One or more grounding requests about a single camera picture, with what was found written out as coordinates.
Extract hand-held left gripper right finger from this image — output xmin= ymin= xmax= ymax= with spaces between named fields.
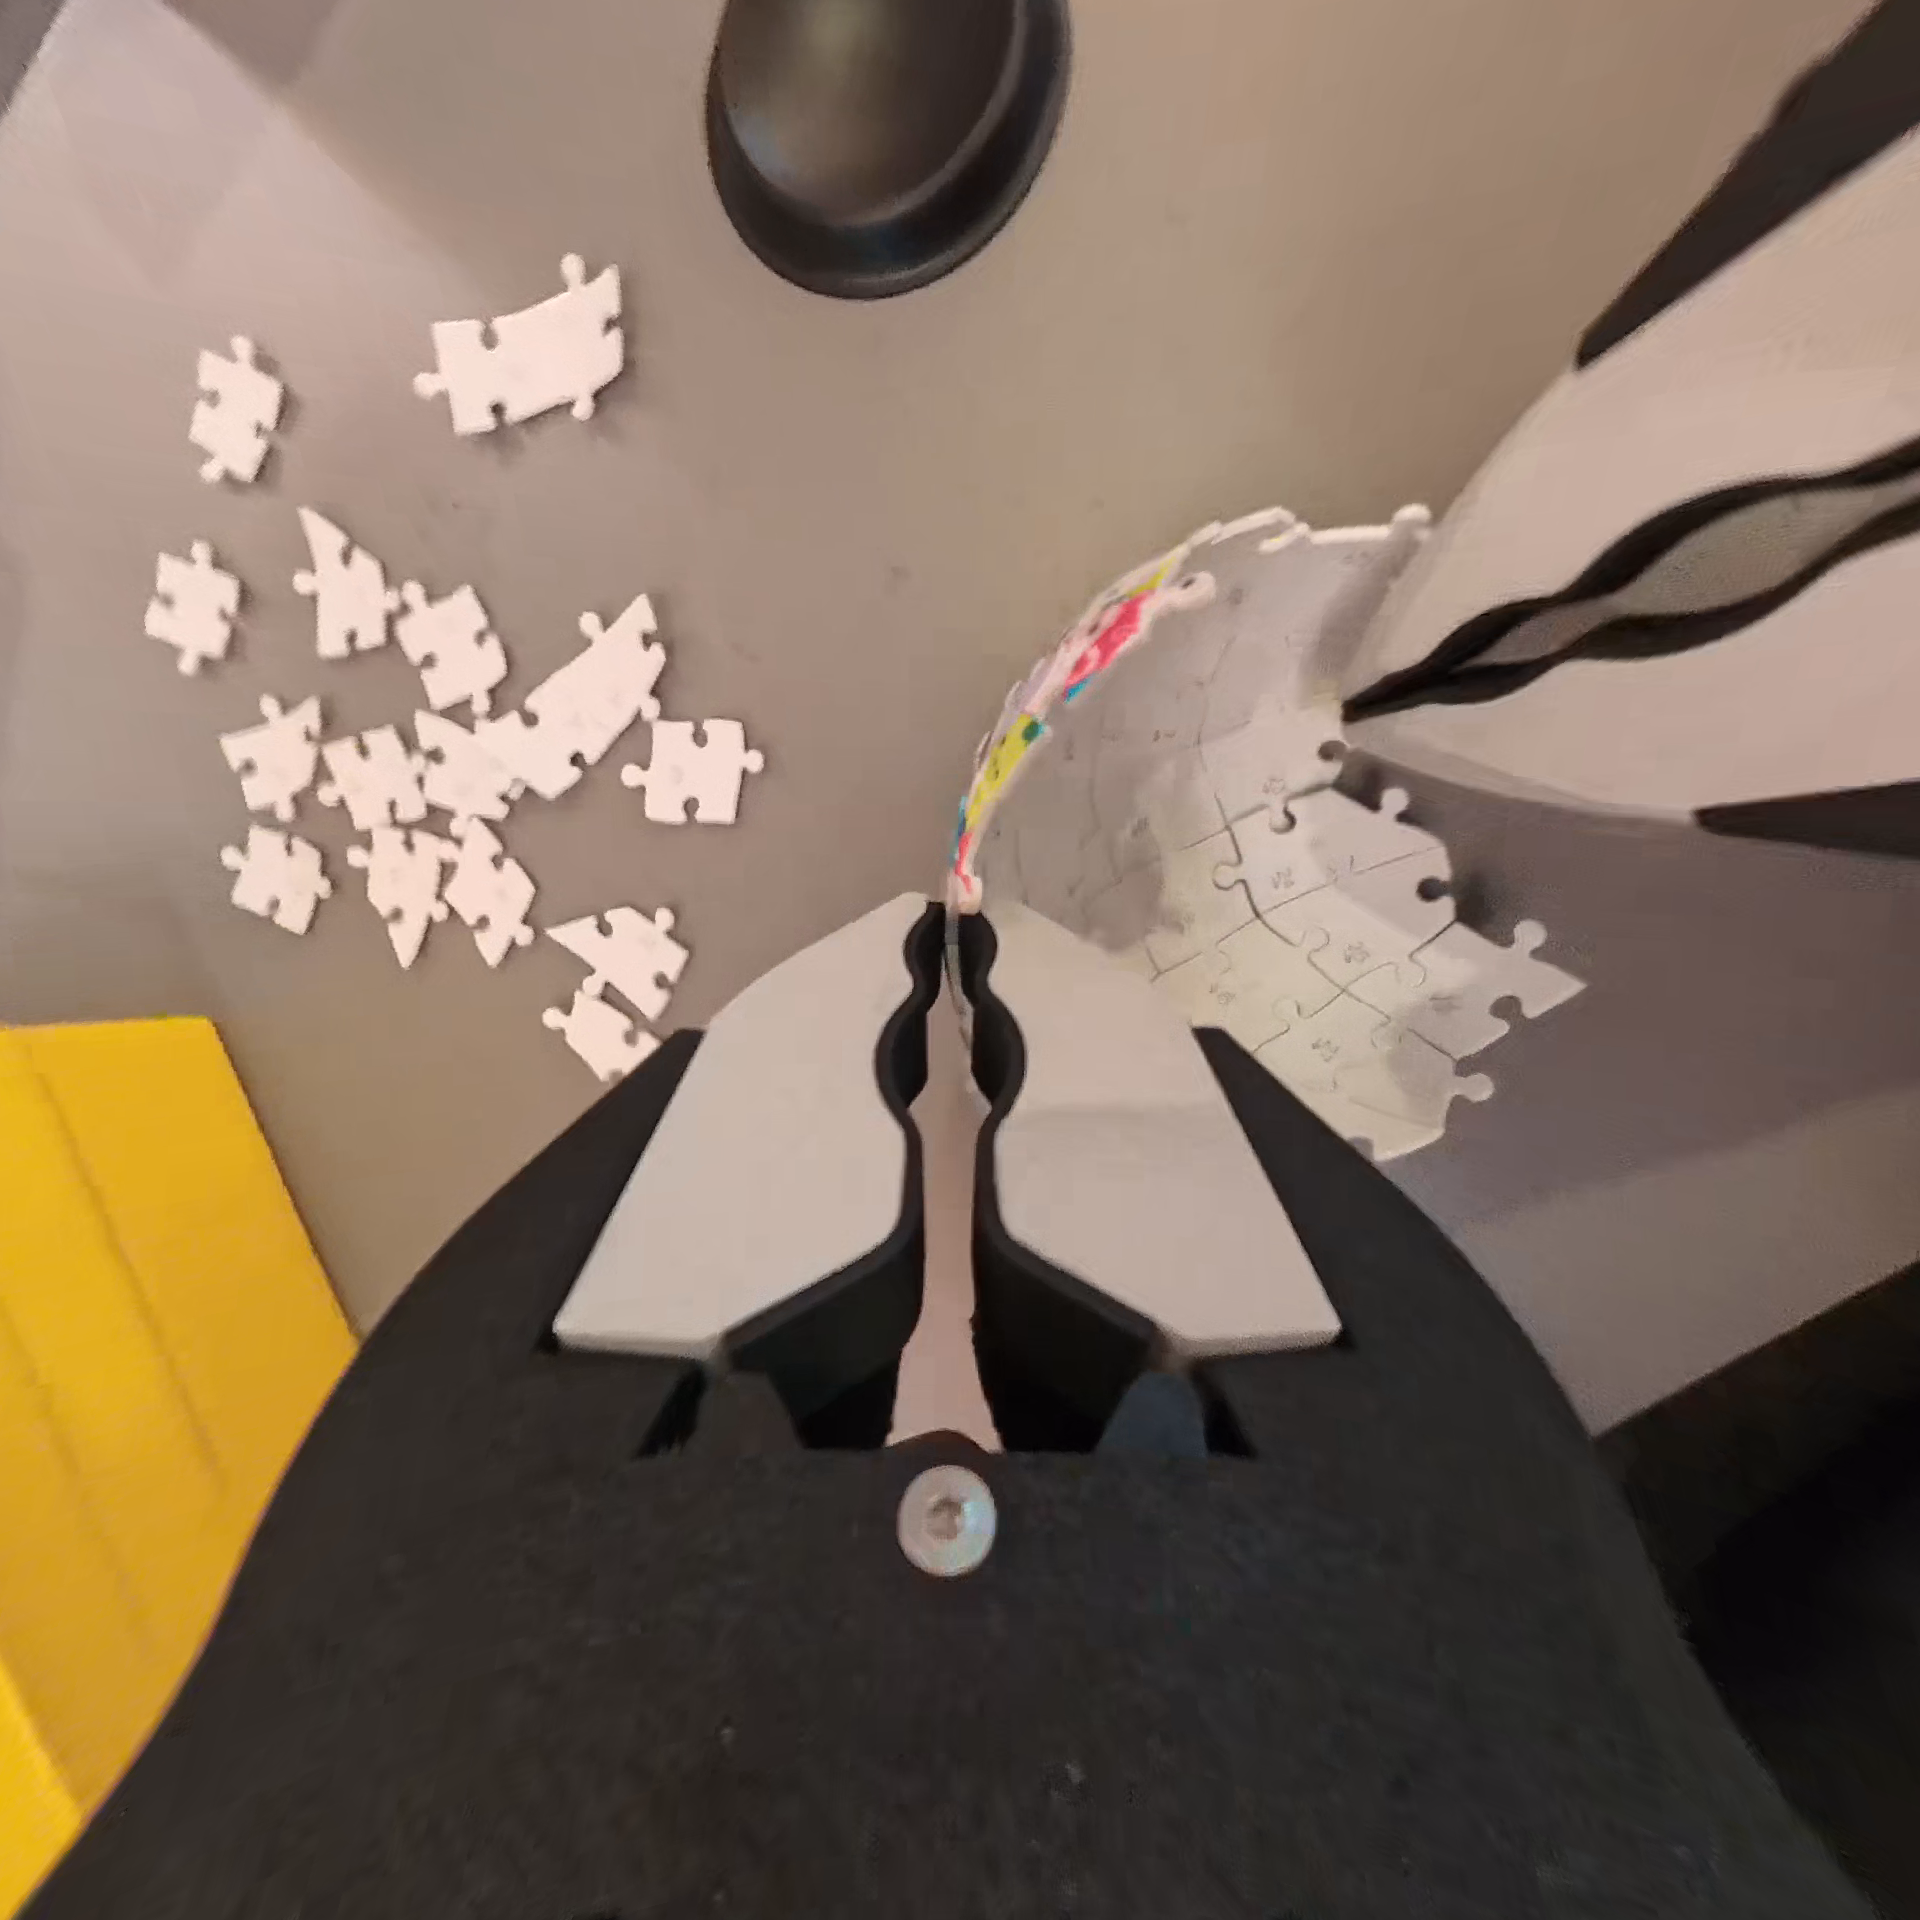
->
xmin=960 ymin=914 xmax=1343 ymax=1352

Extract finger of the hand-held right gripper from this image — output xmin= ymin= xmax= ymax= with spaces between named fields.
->
xmin=1341 ymin=126 xmax=1920 ymax=715
xmin=1341 ymin=524 xmax=1920 ymax=825

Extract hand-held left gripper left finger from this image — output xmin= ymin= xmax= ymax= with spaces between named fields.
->
xmin=552 ymin=893 xmax=927 ymax=1361

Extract partly built colourful puzzle ball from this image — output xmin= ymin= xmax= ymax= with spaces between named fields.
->
xmin=955 ymin=506 xmax=1590 ymax=1164

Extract group of white puzzle pieces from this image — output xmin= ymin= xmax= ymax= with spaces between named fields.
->
xmin=141 ymin=254 xmax=768 ymax=1083

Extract black round puzzle stand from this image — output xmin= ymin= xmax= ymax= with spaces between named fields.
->
xmin=703 ymin=0 xmax=1074 ymax=301

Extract yellow plastic bin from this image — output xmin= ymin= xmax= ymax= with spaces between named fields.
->
xmin=0 ymin=1017 xmax=362 ymax=1920

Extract person's dark pants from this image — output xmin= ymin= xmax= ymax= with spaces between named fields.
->
xmin=1590 ymin=1274 xmax=1920 ymax=1920

